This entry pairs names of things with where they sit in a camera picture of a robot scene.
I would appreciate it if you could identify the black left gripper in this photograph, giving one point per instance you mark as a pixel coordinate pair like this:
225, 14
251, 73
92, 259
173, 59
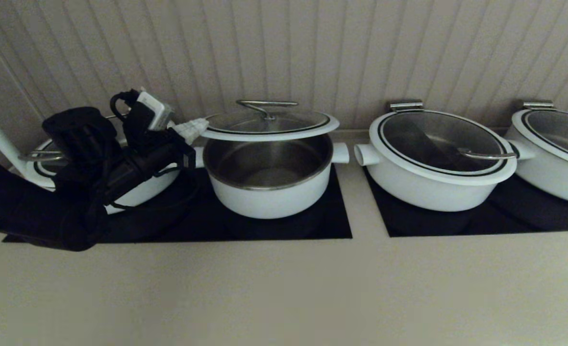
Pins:
154, 163

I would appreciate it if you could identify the small white-rimmed glass lid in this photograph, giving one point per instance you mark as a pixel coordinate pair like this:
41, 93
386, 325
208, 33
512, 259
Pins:
269, 126

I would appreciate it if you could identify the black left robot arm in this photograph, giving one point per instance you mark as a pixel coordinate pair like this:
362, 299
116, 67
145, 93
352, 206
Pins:
24, 211

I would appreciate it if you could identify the large white pot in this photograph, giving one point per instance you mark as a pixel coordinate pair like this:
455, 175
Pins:
553, 185
423, 194
144, 190

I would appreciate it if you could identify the small white pot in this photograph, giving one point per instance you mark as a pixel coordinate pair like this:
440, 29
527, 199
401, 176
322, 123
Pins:
274, 202

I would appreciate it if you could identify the large white-rimmed glass lid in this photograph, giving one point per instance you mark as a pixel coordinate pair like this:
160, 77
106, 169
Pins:
43, 163
433, 139

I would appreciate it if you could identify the white pot far right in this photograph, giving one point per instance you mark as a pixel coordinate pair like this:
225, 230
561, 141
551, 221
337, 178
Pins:
567, 129

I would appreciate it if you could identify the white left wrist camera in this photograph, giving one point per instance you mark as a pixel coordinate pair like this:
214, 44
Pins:
155, 111

